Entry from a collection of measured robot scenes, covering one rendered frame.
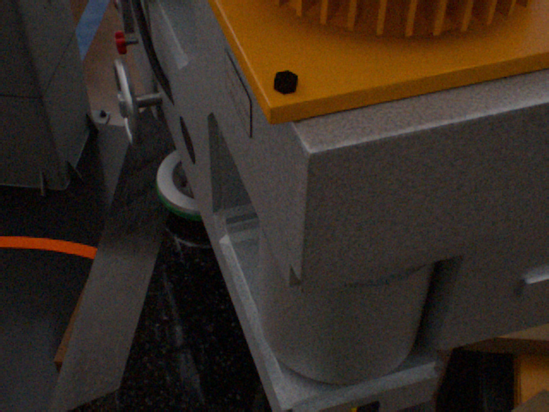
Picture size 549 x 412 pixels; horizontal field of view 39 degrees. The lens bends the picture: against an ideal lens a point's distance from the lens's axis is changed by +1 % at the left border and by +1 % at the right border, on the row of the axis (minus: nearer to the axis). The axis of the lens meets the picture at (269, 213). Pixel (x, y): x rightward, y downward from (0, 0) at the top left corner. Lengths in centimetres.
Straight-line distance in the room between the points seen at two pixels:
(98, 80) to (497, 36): 288
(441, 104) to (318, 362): 42
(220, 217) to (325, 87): 57
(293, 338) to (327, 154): 40
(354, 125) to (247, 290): 52
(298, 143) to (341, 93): 4
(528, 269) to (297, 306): 25
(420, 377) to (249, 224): 30
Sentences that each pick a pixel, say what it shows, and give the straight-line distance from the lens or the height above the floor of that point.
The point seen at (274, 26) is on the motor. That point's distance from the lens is 55.
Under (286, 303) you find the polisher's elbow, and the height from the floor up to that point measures 135.
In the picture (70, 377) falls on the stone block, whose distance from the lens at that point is 160.
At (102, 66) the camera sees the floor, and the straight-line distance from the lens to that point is 344.
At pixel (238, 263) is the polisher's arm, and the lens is 101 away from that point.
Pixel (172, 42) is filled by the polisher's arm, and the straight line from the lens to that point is 113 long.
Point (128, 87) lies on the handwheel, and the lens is 125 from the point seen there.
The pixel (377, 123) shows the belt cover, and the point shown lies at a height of 168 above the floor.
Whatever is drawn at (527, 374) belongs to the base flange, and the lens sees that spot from 151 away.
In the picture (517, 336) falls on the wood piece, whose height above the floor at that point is 83.
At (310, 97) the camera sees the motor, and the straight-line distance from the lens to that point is 49.
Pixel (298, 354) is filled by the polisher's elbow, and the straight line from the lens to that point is 87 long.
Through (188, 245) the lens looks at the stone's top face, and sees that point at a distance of 159.
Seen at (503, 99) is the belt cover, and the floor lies 168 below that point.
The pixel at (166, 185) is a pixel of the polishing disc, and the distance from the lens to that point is 163.
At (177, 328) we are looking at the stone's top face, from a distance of 146.
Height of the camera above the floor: 200
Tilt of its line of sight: 47 degrees down
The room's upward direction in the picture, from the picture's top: 1 degrees clockwise
